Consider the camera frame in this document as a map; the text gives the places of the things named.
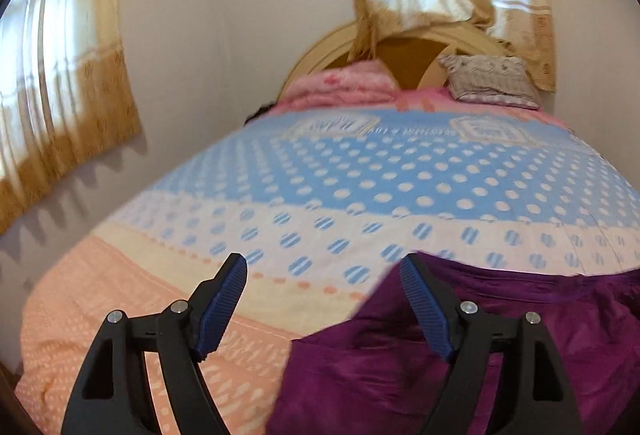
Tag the beige side window curtain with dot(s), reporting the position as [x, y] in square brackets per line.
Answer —
[65, 95]

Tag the patterned grey pillow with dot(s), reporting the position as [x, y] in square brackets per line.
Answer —
[497, 80]

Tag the folded pink blanket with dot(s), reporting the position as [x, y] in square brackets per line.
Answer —
[365, 82]

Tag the polka dot bed quilt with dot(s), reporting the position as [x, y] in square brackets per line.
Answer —
[321, 203]

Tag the beige wooden headboard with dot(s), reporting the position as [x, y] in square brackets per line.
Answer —
[411, 57]

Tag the purple puffer jacket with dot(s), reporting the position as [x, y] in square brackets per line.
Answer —
[375, 374]

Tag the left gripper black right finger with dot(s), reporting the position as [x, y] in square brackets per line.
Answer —
[533, 394]

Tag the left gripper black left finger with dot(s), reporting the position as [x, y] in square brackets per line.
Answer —
[112, 393]

